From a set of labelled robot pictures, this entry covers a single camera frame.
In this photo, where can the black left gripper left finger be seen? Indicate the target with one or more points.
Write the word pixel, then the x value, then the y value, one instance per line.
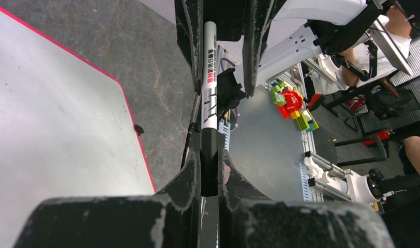
pixel 169 218

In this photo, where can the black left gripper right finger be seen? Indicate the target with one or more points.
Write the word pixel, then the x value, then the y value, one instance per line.
pixel 248 218

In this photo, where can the small black clip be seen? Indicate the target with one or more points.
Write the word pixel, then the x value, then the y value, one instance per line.
pixel 138 129

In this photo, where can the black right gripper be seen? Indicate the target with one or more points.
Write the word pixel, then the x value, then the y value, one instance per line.
pixel 229 17

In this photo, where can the colourful toy brick pile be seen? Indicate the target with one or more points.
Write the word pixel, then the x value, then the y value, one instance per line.
pixel 291 104

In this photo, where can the black white whiteboard marker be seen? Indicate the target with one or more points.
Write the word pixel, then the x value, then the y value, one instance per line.
pixel 209 117

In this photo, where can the pink framed whiteboard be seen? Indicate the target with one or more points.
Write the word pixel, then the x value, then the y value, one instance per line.
pixel 66 128

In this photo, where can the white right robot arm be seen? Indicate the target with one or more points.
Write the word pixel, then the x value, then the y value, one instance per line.
pixel 275 36

